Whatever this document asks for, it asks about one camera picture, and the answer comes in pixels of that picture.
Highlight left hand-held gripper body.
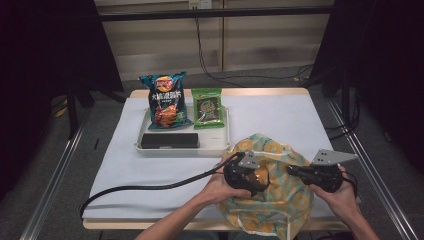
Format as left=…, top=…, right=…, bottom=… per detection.
left=223, top=150, right=271, bottom=198

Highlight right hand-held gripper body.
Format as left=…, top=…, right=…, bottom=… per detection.
left=304, top=148, right=359, bottom=194

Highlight yellow and teal patterned bag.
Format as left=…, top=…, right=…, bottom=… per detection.
left=217, top=133, right=316, bottom=240

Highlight white plastic tray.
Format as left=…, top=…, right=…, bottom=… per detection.
left=134, top=105, right=232, bottom=159

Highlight green snack packet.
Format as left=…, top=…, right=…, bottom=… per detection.
left=190, top=87, right=226, bottom=130

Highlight black box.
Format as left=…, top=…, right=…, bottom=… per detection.
left=140, top=132, right=201, bottom=150

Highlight black and teal chip bag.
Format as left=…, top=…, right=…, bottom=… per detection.
left=138, top=71, right=195, bottom=131

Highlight person's right hand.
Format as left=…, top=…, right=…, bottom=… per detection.
left=309, top=165, right=363, bottom=220

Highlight person's left hand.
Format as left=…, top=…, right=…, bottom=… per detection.
left=199, top=155, right=253, bottom=206

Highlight black stand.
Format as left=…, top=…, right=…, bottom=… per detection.
left=299, top=64, right=362, bottom=133
left=63, top=81, right=128, bottom=140

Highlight black curtain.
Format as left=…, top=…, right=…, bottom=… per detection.
left=0, top=0, right=125, bottom=201
left=309, top=0, right=424, bottom=174

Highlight black horizontal bar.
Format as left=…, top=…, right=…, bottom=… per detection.
left=98, top=5, right=335, bottom=23

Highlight right hand-held gripper cable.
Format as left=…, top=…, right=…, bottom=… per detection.
left=342, top=170, right=360, bottom=198

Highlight metal floor rail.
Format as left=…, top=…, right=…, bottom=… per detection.
left=325, top=99, right=420, bottom=240
left=19, top=121, right=90, bottom=240

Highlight black floor cables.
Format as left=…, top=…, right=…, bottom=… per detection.
left=324, top=92, right=363, bottom=141

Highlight black wall cable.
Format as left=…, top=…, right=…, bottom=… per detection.
left=194, top=16, right=315, bottom=89

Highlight white wall socket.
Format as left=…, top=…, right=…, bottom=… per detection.
left=188, top=0, right=214, bottom=10

